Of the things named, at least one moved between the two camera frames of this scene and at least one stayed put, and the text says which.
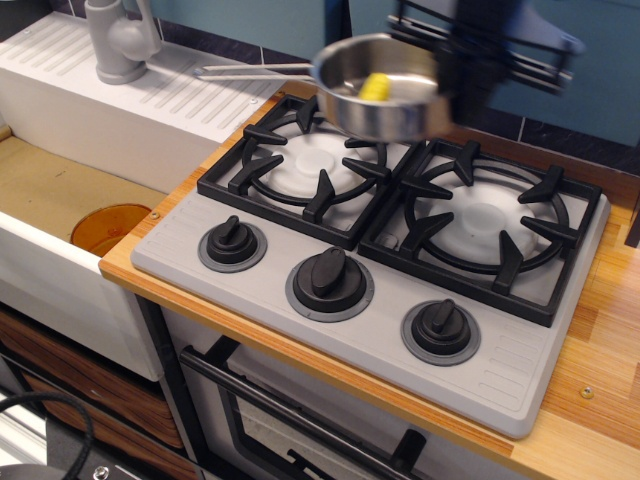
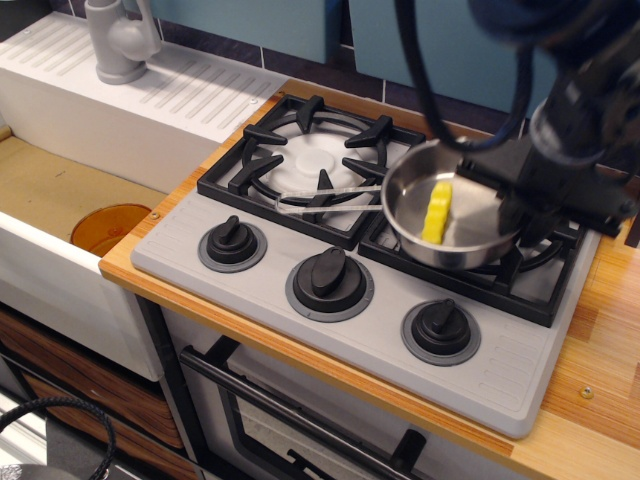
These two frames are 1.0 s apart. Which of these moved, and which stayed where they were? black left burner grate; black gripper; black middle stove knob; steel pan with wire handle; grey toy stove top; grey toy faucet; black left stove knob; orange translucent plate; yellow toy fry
Moved: yellow toy fry; black gripper; steel pan with wire handle
Stayed: grey toy faucet; black left stove knob; orange translucent plate; grey toy stove top; black left burner grate; black middle stove knob
